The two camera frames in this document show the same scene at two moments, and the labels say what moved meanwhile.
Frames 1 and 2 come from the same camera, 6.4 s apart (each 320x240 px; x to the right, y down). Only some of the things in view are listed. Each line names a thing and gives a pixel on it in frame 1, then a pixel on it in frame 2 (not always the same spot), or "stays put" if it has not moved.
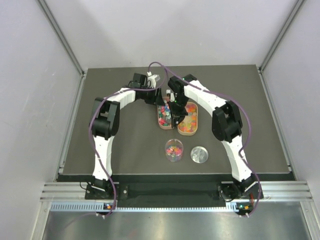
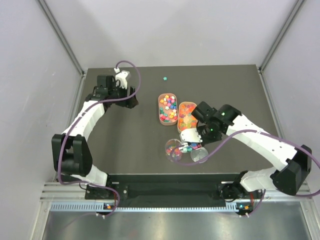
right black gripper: x=177 y=117 → x=199 y=129
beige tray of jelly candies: x=189 y=126 stays put
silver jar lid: x=199 y=154 stays put
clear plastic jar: x=174 y=149 stays put
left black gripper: x=157 y=97 → x=129 y=97
